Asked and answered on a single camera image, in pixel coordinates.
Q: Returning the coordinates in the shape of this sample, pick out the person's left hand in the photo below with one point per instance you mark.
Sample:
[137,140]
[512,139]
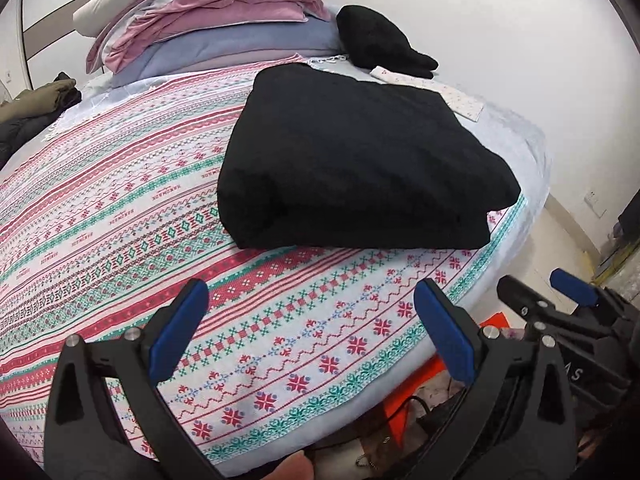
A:
[292,467]

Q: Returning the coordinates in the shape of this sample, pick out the lilac folded sheet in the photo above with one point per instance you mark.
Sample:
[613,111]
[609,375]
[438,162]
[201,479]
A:
[250,61]

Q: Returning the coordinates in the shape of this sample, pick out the white wall switch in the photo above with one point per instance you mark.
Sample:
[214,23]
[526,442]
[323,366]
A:
[9,77]

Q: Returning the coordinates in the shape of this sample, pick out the patterned red green blanket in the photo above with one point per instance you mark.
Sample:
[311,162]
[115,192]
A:
[150,210]

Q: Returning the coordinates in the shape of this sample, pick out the navy puffer jacket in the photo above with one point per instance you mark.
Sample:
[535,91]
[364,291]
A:
[20,135]

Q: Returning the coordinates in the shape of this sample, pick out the black knit hat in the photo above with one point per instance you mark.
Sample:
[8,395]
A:
[375,40]

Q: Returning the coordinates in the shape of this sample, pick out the white dotted cloth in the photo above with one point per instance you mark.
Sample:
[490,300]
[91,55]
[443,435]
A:
[460,102]

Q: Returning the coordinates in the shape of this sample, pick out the olive green jacket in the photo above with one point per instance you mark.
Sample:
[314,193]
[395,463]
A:
[35,102]

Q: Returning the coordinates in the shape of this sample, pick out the stack of folded quilts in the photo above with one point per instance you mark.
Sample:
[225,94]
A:
[225,10]

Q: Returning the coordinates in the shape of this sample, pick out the blue pillow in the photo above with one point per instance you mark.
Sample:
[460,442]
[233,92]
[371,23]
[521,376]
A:
[225,45]

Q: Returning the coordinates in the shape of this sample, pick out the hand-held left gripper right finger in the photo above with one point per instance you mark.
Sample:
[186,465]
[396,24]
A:
[445,325]

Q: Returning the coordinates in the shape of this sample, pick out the white wall socket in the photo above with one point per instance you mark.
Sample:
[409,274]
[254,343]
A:
[595,204]

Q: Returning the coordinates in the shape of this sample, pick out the black padded jacket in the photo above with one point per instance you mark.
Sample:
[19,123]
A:
[350,160]

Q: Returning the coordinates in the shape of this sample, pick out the small black cloth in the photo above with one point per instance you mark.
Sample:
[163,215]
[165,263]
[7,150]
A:
[70,90]

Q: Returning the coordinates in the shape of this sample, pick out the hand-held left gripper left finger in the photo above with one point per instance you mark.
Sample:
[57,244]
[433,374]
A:
[180,325]

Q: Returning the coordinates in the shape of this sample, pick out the orange floor object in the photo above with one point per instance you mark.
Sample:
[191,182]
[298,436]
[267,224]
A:
[400,400]

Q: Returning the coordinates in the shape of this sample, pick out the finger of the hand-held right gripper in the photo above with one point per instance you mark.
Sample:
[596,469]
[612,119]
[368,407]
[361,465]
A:
[525,302]
[575,287]

